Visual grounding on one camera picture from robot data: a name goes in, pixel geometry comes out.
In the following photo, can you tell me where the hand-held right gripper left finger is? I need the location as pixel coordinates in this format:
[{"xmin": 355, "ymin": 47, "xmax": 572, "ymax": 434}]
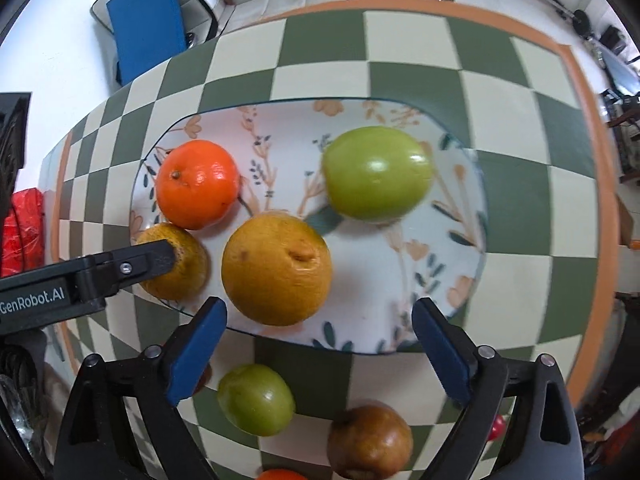
[{"xmin": 52, "ymin": 296, "xmax": 228, "ymax": 480}]

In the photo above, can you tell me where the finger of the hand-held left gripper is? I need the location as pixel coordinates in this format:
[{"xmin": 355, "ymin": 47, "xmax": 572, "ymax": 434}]
[{"xmin": 80, "ymin": 238, "xmax": 177, "ymax": 307}]

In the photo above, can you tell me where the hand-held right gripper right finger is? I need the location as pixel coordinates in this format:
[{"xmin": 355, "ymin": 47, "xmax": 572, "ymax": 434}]
[{"xmin": 411, "ymin": 297, "xmax": 586, "ymax": 480}]

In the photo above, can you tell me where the small yellow orange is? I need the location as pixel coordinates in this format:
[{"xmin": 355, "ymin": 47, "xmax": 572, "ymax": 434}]
[{"xmin": 134, "ymin": 223, "xmax": 210, "ymax": 301}]

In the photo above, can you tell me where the small green apple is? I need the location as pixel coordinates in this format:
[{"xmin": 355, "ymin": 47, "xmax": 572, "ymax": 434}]
[{"xmin": 217, "ymin": 364, "xmax": 297, "ymax": 437}]

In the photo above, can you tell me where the floral ceramic plate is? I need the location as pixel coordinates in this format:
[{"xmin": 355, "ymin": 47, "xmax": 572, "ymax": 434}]
[{"xmin": 129, "ymin": 99, "xmax": 490, "ymax": 357}]

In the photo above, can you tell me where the bright orange tangerine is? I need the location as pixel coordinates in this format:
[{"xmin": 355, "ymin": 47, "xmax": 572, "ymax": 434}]
[{"xmin": 156, "ymin": 140, "xmax": 242, "ymax": 231}]

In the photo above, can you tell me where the large yellow orange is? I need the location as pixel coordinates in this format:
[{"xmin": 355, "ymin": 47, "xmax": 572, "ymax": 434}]
[{"xmin": 221, "ymin": 212, "xmax": 334, "ymax": 326}]

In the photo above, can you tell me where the brown-red apple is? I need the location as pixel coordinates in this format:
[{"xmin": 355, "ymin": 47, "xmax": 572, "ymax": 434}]
[{"xmin": 326, "ymin": 402, "xmax": 414, "ymax": 480}]

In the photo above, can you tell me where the large green apple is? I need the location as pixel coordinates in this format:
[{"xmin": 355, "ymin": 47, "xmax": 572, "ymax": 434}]
[{"xmin": 321, "ymin": 126, "xmax": 435, "ymax": 221}]

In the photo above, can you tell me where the red plastic bag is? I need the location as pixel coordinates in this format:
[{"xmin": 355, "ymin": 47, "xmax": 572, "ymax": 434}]
[{"xmin": 0, "ymin": 187, "xmax": 46, "ymax": 278}]

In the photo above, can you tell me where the green checkered tablecloth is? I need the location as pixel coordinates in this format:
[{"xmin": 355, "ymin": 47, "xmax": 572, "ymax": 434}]
[{"xmin": 42, "ymin": 0, "xmax": 626, "ymax": 480}]

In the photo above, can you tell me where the black chair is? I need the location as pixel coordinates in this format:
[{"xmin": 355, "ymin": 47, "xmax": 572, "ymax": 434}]
[{"xmin": 575, "ymin": 292, "xmax": 640, "ymax": 441}]

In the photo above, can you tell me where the blue cushion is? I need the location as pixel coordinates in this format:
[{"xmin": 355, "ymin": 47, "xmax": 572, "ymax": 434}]
[{"xmin": 106, "ymin": 0, "xmax": 190, "ymax": 87}]

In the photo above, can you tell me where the white folded floor chair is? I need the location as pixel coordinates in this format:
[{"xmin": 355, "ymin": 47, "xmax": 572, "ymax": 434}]
[{"xmin": 90, "ymin": 0, "xmax": 221, "ymax": 91}]

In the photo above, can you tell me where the black treadmill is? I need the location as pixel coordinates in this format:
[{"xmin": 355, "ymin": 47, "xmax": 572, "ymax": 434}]
[{"xmin": 599, "ymin": 25, "xmax": 640, "ymax": 98}]

